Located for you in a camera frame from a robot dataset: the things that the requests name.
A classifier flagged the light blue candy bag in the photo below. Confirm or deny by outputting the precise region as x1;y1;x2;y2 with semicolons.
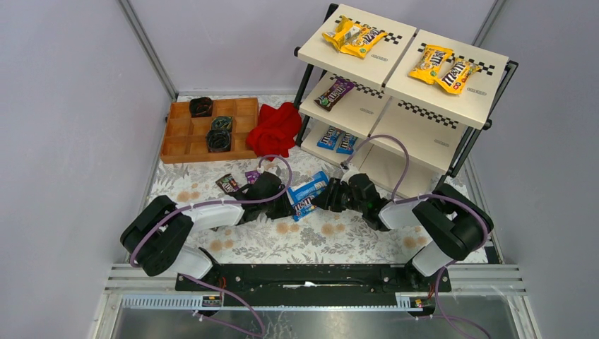
287;171;329;204

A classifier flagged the blue M&M bag moved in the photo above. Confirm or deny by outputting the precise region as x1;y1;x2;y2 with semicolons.
336;132;357;155

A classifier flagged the yellow candy bag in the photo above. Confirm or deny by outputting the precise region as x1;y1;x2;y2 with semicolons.
435;58;481;95
322;16;362;51
408;44;453;85

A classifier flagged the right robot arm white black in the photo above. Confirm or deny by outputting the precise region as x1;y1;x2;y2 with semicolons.
312;173;494;277

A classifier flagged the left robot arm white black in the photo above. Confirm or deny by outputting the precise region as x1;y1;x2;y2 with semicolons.
120;172;294;279

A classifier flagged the purple candy bag right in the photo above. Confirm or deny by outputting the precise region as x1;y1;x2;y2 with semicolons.
244;170;261;184

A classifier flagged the purple candy bag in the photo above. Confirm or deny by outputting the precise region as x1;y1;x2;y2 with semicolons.
244;170;261;184
215;173;239;194

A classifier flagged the purple candy bag left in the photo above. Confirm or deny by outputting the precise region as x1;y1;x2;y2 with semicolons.
215;173;239;194

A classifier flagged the blue M&M bag bottom shelf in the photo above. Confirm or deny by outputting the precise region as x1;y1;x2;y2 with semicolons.
316;126;343;150

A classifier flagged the brown M&M bag on shelf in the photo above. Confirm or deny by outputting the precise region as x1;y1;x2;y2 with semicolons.
314;77;355;112

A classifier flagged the cream three-tier shelf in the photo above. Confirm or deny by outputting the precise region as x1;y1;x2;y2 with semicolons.
294;4;518;198

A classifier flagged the yellow M&M bag on shelf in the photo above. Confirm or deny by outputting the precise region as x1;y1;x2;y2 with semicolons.
340;25;388;59

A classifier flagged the floral tablecloth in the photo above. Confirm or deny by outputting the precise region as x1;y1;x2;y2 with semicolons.
146;157;431;263

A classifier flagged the red cloth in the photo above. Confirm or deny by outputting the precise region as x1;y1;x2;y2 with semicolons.
246;102;302;157

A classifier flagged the dark rolled tie lower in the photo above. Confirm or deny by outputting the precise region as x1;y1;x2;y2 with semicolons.
206;129;232;153

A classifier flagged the dark rolled tie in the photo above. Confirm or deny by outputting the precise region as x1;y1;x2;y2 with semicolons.
206;129;232;153
189;97;213;118

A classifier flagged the green rolled tie middle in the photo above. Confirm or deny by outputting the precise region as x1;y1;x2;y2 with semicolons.
210;116;233;132

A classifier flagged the wooden compartment tray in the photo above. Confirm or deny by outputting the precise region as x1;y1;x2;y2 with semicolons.
160;97;259;164

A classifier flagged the dark rolled tie top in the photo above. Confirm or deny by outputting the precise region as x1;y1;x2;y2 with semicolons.
189;97;213;118

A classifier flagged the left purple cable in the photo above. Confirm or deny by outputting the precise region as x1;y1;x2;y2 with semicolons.
129;154;294;268

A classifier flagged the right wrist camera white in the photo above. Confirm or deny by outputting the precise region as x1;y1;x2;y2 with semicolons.
340;162;360;182

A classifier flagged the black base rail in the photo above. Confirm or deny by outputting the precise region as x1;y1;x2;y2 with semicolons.
175;262;451;308

